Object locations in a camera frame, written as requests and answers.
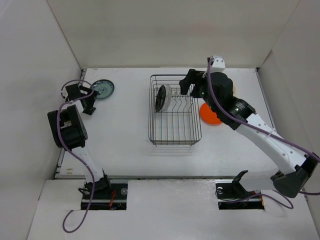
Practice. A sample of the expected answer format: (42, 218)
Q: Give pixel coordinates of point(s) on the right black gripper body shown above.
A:
(209, 100)

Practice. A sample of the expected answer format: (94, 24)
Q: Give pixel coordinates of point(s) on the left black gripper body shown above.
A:
(84, 90)

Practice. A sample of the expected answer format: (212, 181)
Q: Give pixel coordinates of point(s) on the blue patterned plate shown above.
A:
(104, 88)

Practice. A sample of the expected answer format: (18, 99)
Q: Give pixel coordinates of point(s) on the clear glass plate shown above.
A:
(167, 99)

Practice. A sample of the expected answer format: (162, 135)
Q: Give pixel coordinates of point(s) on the black plate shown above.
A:
(160, 98)

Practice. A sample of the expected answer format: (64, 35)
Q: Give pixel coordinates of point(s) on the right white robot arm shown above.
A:
(295, 167)

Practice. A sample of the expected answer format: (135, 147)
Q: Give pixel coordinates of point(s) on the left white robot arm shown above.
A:
(69, 133)

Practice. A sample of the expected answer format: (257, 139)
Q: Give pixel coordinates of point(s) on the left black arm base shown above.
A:
(111, 200)

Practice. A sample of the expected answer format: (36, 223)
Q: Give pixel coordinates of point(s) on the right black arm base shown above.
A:
(232, 196)

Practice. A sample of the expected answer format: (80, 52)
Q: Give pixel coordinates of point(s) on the cream plate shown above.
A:
(234, 90)

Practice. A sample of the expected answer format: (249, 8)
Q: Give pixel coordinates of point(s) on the orange plate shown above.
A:
(208, 116)

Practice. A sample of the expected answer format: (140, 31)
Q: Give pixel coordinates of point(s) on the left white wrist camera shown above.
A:
(64, 94)

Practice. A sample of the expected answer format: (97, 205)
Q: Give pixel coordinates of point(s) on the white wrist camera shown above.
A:
(216, 63)
(64, 94)

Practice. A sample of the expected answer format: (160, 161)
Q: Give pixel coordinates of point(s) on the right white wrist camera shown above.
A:
(216, 63)

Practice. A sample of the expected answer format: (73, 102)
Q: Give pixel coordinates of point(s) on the grey wire dish rack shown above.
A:
(180, 124)

